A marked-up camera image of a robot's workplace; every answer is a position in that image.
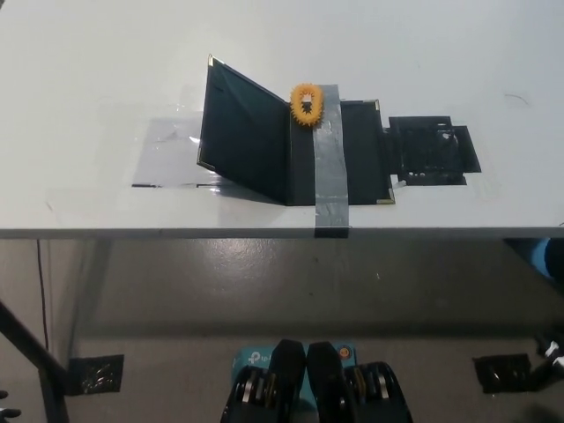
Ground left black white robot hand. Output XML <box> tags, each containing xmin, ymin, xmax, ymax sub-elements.
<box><xmin>0</xmin><ymin>390</ymin><xmax>22</xmax><ymax>420</ymax></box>

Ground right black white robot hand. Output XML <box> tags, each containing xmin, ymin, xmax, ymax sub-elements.
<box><xmin>535</xmin><ymin>332</ymin><xmax>564</xmax><ymax>369</ymax></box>

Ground black USC diary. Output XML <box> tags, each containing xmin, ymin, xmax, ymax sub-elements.
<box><xmin>196</xmin><ymin>53</ymin><xmax>397</xmax><ymax>207</ymax></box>

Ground blue object under desk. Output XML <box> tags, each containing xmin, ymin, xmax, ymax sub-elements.
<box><xmin>526</xmin><ymin>237</ymin><xmax>564</xmax><ymax>280</ymax></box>

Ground black tape patch on desk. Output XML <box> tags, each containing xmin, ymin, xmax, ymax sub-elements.
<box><xmin>452</xmin><ymin>126</ymin><xmax>484</xmax><ymax>174</ymax></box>

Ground teal tp-link box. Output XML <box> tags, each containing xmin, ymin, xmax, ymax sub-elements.
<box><xmin>232</xmin><ymin>343</ymin><xmax>356</xmax><ymax>400</ymax></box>

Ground orange spiky rubber toy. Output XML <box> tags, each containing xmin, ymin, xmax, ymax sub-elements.
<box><xmin>289</xmin><ymin>82</ymin><xmax>326</xmax><ymax>130</ymax></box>

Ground clear plastic tape sheet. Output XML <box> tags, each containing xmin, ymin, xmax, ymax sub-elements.
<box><xmin>43</xmin><ymin>83</ymin><xmax>283</xmax><ymax>212</ymax></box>

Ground black plastic grid frame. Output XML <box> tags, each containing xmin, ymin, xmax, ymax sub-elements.
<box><xmin>381</xmin><ymin>115</ymin><xmax>469</xmax><ymax>187</ymax></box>

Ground grey duct tape strip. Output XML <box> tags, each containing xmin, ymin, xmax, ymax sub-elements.
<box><xmin>310</xmin><ymin>82</ymin><xmax>353</xmax><ymax>240</ymax></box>

